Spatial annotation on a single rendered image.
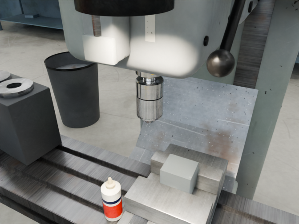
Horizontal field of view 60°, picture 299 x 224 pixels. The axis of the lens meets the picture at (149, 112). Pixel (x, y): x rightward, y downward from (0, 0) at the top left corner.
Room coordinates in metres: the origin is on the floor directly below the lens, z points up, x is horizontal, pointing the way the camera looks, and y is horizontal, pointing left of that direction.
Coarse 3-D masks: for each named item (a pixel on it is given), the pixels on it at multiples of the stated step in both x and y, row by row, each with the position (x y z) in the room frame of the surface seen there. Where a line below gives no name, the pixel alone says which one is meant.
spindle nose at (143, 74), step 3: (135, 72) 0.39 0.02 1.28; (138, 72) 0.38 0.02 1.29; (141, 72) 0.37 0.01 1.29; (144, 72) 0.37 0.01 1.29; (138, 75) 0.38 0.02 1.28; (141, 75) 0.37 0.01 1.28; (144, 75) 0.37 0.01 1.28; (147, 75) 0.37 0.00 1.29; (150, 75) 0.37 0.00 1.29; (153, 75) 0.37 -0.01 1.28; (156, 75) 0.37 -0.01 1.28
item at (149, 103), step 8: (136, 88) 0.39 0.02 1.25; (160, 88) 0.38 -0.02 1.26; (136, 96) 0.39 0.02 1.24; (144, 96) 0.37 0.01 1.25; (152, 96) 0.37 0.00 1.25; (160, 96) 0.38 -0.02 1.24; (136, 104) 0.39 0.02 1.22; (144, 104) 0.37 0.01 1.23; (152, 104) 0.37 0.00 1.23; (160, 104) 0.38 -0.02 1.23; (144, 112) 0.37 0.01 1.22; (152, 112) 0.37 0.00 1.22; (160, 112) 0.38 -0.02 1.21; (152, 120) 0.37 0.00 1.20
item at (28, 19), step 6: (18, 0) 6.38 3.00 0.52; (6, 18) 5.92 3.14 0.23; (12, 18) 5.92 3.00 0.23; (18, 18) 5.92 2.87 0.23; (24, 18) 5.92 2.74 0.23; (30, 18) 5.92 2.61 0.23; (36, 18) 5.92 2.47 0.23; (42, 18) 5.92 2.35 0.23; (48, 18) 5.92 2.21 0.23; (54, 18) 5.92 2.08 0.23; (0, 24) 5.82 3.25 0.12; (30, 24) 5.40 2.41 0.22; (36, 24) 5.33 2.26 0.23; (42, 24) 5.33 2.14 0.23; (48, 24) 5.33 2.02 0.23; (54, 24) 5.33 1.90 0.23; (60, 24) 5.33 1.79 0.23; (0, 30) 5.80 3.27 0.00
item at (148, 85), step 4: (160, 76) 0.40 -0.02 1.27; (136, 80) 0.39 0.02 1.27; (140, 80) 0.39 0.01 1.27; (144, 80) 0.39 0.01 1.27; (156, 80) 0.39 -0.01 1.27; (160, 80) 0.39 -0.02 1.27; (136, 84) 0.39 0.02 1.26; (140, 84) 0.38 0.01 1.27; (144, 84) 0.37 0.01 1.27; (148, 84) 0.37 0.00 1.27; (152, 84) 0.37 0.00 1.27; (156, 84) 0.37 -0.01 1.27; (160, 84) 0.38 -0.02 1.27; (140, 88) 0.38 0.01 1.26; (144, 88) 0.37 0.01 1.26; (148, 88) 0.37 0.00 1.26; (152, 88) 0.37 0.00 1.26; (156, 88) 0.37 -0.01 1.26
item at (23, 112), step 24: (0, 72) 0.68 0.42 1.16; (0, 96) 0.56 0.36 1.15; (24, 96) 0.56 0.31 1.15; (48, 96) 0.61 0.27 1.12; (0, 120) 0.55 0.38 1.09; (24, 120) 0.54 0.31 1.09; (48, 120) 0.59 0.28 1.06; (0, 144) 0.57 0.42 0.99; (24, 144) 0.52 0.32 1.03; (48, 144) 0.58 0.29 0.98
